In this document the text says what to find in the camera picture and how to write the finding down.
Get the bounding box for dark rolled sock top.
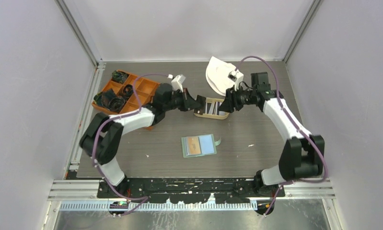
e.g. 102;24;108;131
111;70;129;84

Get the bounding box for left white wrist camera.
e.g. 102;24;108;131
171;74;186;92

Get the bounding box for black card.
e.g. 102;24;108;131
194;95;206;115

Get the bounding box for beige oval card tray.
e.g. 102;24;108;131
193;98;229;120

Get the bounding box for dark rolled sock middle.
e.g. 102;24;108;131
119;84;134;99

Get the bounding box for perforated metal rail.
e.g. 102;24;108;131
59;201;257;211

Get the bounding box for dark rolled sock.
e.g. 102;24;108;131
111;70;129;84
119;84;134;99

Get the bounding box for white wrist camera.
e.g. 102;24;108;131
171;74;186;92
228;70;244;89

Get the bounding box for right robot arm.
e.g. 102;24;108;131
219;70;325;197

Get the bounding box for green card holder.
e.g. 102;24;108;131
181;134;221;158

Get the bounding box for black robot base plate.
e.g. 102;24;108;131
97;177;286;205

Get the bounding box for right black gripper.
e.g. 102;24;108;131
218;84;257;114

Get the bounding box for orange compartment tray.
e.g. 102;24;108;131
87;69;159;134

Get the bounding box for orange picture card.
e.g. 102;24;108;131
186;137;201;155

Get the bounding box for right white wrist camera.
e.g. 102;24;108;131
228;70;244;89

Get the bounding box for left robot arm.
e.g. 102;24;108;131
79;83;205;198

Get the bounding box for dark rolled socks large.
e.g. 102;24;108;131
93;89;126;113

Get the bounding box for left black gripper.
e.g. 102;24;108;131
163;88;200;112

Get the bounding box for white folded cloth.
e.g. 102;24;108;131
206;56;236;96

